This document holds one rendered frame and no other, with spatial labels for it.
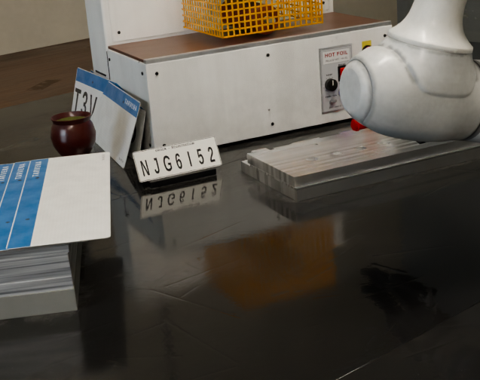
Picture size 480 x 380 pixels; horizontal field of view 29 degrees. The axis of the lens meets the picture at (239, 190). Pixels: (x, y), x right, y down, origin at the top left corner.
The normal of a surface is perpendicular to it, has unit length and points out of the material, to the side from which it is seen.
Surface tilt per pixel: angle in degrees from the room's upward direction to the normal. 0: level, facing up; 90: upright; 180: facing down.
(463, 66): 88
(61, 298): 90
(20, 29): 90
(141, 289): 0
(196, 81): 90
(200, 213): 0
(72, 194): 0
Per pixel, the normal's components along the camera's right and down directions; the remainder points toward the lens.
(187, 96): 0.43, 0.25
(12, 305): 0.13, 0.31
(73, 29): 0.65, 0.20
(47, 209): -0.07, -0.95
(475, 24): -0.76, 0.26
